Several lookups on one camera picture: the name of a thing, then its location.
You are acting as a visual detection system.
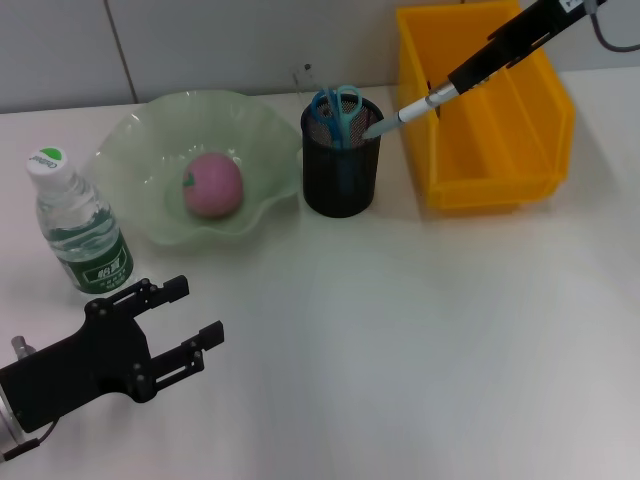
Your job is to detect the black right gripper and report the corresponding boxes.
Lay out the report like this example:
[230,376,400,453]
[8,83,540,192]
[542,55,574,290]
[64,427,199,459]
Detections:
[446,0,610,97]

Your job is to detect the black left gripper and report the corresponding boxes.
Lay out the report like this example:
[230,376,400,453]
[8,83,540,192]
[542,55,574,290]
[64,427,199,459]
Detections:
[0,274,226,434]

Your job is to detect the silver ballpoint pen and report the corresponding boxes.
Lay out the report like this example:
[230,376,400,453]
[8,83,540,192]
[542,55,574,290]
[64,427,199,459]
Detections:
[361,82,459,141]

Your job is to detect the clear green-label water bottle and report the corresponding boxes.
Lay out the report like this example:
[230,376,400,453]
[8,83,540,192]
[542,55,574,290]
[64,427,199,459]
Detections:
[25,146,135,297]

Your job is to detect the pink toy peach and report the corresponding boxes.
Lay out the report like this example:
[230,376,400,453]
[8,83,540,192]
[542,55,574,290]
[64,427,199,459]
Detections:
[181,152,245,220]

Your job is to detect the blue scissors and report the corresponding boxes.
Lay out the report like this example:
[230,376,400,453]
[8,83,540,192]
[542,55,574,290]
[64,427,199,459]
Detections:
[310,84,363,194]

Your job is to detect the transparent plastic ruler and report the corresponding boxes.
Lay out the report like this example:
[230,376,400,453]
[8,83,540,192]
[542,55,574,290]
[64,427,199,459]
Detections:
[291,62,326,106]

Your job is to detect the pale green glass fruit plate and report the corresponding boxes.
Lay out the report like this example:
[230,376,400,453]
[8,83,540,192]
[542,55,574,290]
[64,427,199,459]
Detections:
[92,89,304,247]

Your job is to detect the black mesh pen holder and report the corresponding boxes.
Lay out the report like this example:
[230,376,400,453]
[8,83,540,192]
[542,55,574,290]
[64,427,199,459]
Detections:
[300,94,386,219]

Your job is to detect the yellow plastic bin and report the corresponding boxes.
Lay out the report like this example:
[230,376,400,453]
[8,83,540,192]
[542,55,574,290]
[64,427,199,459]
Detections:
[395,0,576,216]

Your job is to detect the right gripper cable with connector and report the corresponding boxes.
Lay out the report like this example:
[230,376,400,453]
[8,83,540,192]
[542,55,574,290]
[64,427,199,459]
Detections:
[582,0,640,52]

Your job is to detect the gripper cable with connector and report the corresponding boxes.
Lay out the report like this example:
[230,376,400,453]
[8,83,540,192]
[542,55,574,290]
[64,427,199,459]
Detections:
[0,334,57,462]
[582,0,640,52]

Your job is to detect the left gripper cable with connector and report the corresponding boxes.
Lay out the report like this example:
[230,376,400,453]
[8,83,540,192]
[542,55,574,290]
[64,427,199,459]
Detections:
[0,334,57,462]

